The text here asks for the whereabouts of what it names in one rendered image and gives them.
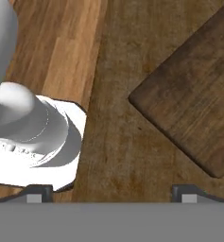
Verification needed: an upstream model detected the dark wooden cutting board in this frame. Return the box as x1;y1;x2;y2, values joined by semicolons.
128;2;224;180

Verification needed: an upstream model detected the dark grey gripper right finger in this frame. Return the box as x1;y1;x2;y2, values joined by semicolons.
170;184;224;204

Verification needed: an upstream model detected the white rounded pedestal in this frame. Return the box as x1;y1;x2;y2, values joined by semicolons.
0;0;88;193

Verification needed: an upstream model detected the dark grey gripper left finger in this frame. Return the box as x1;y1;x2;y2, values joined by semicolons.
0;184;54;204

